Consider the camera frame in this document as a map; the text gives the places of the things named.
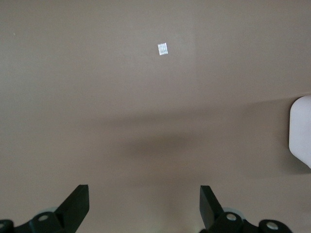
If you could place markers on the small square tape piece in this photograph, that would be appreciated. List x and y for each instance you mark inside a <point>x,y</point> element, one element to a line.
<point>162,49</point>

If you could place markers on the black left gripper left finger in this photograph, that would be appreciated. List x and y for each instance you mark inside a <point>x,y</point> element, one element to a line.
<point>70,211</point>

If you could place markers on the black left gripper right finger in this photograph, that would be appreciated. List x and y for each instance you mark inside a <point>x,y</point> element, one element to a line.
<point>211,213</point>

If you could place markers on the white container lid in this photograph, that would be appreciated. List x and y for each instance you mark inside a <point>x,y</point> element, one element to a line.
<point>301,131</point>

